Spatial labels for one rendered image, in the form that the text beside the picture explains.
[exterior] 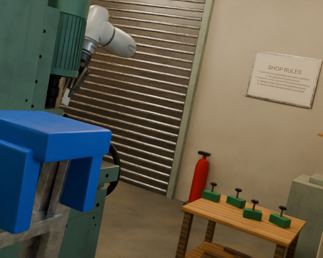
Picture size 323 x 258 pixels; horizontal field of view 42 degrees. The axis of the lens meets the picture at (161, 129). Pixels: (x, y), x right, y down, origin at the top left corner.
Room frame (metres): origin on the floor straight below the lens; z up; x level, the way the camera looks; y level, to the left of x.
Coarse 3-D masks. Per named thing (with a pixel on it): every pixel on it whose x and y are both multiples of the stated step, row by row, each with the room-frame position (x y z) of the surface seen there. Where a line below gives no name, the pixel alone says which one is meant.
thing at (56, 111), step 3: (45, 108) 1.53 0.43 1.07; (48, 108) 1.55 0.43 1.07; (51, 108) 1.57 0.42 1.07; (54, 108) 1.58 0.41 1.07; (45, 111) 1.51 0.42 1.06; (48, 111) 1.52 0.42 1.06; (51, 111) 1.53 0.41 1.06; (54, 111) 1.55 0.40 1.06; (57, 111) 1.56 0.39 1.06; (60, 111) 1.57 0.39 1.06; (63, 111) 1.59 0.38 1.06; (57, 114) 1.56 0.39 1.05; (60, 114) 1.58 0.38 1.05
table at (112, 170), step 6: (102, 162) 1.58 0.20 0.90; (108, 162) 1.60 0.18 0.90; (102, 168) 1.49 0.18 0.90; (108, 168) 1.52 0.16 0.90; (114, 168) 1.55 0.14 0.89; (102, 174) 1.49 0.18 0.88; (108, 174) 1.52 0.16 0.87; (114, 174) 1.56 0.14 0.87; (102, 180) 1.50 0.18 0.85; (108, 180) 1.53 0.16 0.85; (114, 180) 1.57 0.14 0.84
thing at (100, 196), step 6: (96, 192) 1.54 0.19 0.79; (102, 192) 1.57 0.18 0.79; (96, 198) 1.55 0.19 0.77; (102, 198) 1.58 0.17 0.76; (96, 204) 1.55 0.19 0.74; (102, 204) 1.58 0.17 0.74; (72, 210) 1.43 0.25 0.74; (90, 210) 1.53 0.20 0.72; (96, 210) 1.56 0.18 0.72; (72, 216) 1.44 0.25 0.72; (78, 216) 1.47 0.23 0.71
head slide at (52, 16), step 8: (48, 8) 1.41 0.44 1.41; (48, 16) 1.41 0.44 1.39; (56, 16) 1.44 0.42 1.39; (48, 24) 1.42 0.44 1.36; (56, 24) 1.45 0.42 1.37; (48, 32) 1.42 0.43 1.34; (56, 32) 1.45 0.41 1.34; (48, 40) 1.43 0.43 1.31; (48, 48) 1.43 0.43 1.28; (40, 56) 1.40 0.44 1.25; (48, 56) 1.44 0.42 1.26; (40, 64) 1.41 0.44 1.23; (48, 64) 1.44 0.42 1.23; (40, 72) 1.41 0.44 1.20; (48, 72) 1.45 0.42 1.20; (40, 80) 1.42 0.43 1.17; (48, 80) 1.45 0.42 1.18; (40, 88) 1.42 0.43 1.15; (40, 96) 1.43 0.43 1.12; (32, 104) 1.40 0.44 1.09; (40, 104) 1.43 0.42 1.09
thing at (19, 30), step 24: (0, 0) 1.20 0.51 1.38; (24, 0) 1.27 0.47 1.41; (0, 24) 1.21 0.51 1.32; (24, 24) 1.28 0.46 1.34; (0, 48) 1.22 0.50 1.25; (24, 48) 1.29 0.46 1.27; (0, 72) 1.23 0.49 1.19; (24, 72) 1.30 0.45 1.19; (0, 96) 1.24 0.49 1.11; (24, 96) 1.32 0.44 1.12
